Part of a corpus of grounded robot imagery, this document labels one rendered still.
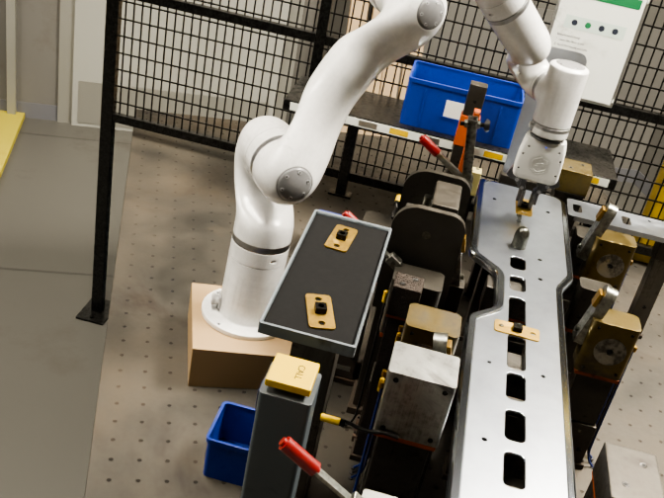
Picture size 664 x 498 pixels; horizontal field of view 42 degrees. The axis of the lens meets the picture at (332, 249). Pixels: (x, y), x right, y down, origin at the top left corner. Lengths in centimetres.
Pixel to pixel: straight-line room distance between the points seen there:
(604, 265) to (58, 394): 169
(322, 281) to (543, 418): 42
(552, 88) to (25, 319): 199
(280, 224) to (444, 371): 57
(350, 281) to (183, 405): 55
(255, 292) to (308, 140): 35
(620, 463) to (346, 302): 47
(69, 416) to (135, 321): 86
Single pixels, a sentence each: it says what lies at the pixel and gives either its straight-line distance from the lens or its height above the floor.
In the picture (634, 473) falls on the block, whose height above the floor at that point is 103.
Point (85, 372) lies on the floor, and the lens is 293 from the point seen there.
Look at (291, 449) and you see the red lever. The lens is 107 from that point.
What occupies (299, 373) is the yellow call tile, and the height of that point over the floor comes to 116.
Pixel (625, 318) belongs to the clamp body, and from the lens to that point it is 171.
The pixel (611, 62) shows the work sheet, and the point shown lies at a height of 127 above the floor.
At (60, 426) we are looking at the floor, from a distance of 274.
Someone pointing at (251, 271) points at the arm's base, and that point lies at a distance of 175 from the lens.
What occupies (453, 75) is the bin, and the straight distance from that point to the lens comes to 246.
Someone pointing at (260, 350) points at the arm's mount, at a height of 79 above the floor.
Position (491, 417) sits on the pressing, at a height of 100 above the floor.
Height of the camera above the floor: 186
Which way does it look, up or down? 30 degrees down
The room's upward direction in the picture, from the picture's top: 12 degrees clockwise
